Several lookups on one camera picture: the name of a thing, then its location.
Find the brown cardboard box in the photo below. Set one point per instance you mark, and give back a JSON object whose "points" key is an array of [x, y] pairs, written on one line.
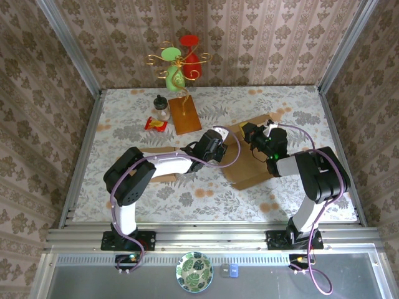
{"points": [[243, 177], [165, 178]]}

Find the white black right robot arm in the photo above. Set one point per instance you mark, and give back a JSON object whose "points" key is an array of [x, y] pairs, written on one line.
{"points": [[324, 174]]}

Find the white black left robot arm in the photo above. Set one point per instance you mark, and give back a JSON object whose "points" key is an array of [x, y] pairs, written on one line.
{"points": [[127, 177]]}

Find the floral printed table cover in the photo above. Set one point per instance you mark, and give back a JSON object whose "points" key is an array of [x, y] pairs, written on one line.
{"points": [[218, 202]]}

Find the red yellow snack packet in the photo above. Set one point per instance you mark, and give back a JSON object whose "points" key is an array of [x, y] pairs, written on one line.
{"points": [[156, 124]]}

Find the glass jar with black lid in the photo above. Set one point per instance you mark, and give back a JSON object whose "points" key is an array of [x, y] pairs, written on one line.
{"points": [[161, 107]]}

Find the green plastic goblet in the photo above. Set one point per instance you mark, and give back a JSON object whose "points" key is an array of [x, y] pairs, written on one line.
{"points": [[173, 79]]}

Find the red plastic goblet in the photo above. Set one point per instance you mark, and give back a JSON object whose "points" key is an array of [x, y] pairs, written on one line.
{"points": [[191, 65]]}

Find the small grey card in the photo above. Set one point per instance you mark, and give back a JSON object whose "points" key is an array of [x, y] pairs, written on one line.
{"points": [[224, 271]]}

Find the leaf pattern bowl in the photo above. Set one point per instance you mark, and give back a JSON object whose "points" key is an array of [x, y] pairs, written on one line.
{"points": [[194, 272]]}

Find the small blue card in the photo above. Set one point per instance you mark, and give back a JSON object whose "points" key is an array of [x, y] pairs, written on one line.
{"points": [[233, 271]]}

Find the grey metal shelf plate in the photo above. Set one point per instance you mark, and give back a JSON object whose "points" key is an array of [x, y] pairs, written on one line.
{"points": [[93, 283]]}

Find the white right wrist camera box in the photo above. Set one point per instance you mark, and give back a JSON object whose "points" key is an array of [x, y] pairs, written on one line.
{"points": [[271, 124]]}

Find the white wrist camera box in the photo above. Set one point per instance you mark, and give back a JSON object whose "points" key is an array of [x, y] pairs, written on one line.
{"points": [[271, 124], [223, 131]]}

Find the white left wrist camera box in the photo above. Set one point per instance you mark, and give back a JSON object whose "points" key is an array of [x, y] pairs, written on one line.
{"points": [[223, 131]]}

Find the aluminium table side rail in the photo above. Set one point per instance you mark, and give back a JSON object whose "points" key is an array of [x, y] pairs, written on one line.
{"points": [[331, 124], [94, 109]]}

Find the long aluminium base rail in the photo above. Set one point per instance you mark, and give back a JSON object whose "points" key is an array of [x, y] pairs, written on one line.
{"points": [[212, 238]]}

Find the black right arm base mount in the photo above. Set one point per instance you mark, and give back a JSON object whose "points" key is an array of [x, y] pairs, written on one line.
{"points": [[275, 240]]}

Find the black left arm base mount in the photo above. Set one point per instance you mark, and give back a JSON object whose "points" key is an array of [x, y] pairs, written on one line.
{"points": [[146, 240]]}

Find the aluminium frame post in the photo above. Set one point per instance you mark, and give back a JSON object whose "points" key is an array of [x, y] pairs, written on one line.
{"points": [[346, 46], [70, 46]]}

